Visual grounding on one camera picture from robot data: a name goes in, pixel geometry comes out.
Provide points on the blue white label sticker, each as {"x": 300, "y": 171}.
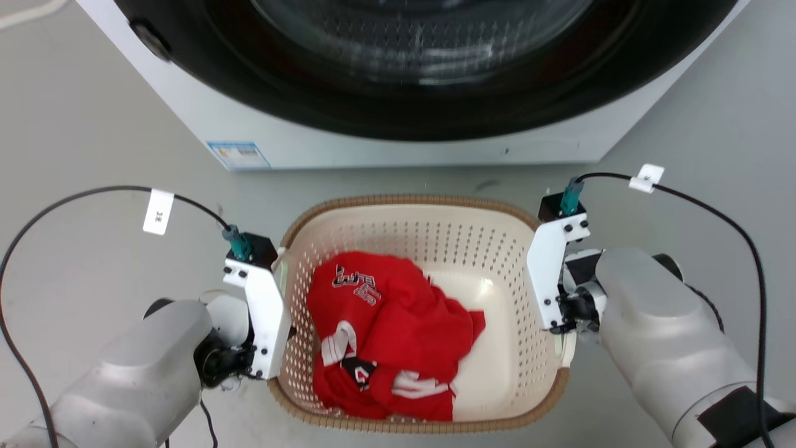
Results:
{"x": 239, "y": 155}

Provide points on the pale left gripper body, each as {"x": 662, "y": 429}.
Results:
{"x": 282, "y": 274}

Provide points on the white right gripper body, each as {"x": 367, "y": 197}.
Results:
{"x": 569, "y": 350}

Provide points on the steel washer drum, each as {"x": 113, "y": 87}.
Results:
{"x": 435, "y": 37}

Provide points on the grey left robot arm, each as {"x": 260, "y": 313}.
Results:
{"x": 137, "y": 373}

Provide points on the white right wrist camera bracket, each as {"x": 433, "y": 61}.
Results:
{"x": 547, "y": 261}

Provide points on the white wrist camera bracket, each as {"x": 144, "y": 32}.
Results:
{"x": 267, "y": 323}
{"x": 547, "y": 261}

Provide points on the red printed garment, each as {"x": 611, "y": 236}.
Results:
{"x": 404, "y": 323}

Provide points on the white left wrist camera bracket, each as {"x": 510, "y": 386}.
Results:
{"x": 267, "y": 323}

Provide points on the black round washer door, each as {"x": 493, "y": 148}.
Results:
{"x": 249, "y": 84}

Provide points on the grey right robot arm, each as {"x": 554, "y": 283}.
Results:
{"x": 653, "y": 323}

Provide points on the cream laundry basket brown rim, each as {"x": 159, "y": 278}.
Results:
{"x": 476, "y": 292}

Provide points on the white washing machine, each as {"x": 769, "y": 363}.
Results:
{"x": 373, "y": 151}

